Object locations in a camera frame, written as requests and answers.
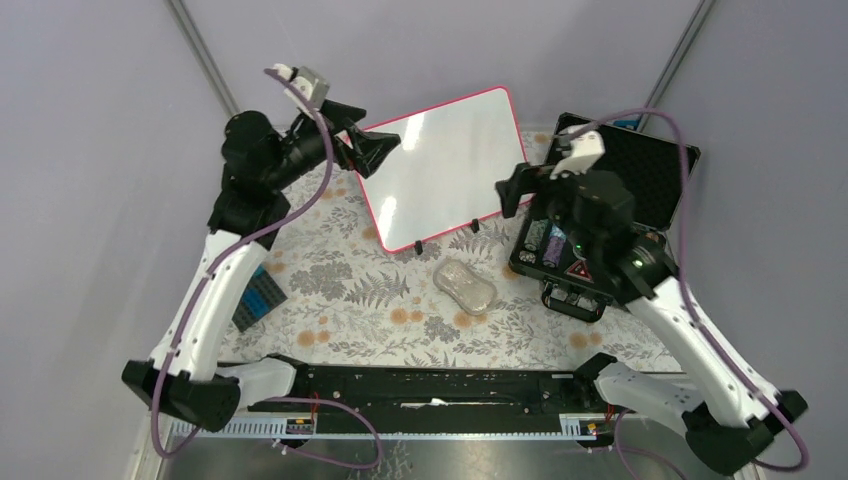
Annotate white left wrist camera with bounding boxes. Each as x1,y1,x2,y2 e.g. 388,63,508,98
271,63,330,110

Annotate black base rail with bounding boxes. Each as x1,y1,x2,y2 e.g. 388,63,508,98
249,364,622,436

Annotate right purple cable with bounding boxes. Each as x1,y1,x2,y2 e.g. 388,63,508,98
556,107,811,480

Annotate floral tablecloth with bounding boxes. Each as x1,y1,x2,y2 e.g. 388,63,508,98
219,170,679,372

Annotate grey wiping cloth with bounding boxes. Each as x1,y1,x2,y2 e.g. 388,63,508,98
433,258,497,316

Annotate blue black building plate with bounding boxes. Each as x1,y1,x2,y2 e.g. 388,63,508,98
232,266,287,333

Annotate pink framed whiteboard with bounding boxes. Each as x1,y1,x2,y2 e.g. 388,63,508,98
359,86,527,253

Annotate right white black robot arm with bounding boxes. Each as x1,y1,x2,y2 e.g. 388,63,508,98
495,115,810,475

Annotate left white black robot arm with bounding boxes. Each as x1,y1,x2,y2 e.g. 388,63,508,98
122,101,401,432

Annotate aluminium frame front rails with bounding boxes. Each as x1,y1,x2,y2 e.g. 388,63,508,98
148,372,743,442

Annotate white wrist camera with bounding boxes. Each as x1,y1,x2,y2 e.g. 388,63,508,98
549,126,605,180
271,63,330,110

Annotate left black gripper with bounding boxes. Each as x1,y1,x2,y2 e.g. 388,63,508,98
266,98,399,191

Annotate black poker chip case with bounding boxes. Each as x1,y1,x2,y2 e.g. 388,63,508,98
495,114,700,323

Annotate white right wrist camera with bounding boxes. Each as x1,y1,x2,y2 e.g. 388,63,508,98
549,126,605,180

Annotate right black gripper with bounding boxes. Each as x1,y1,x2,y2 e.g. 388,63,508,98
494,156,598,259

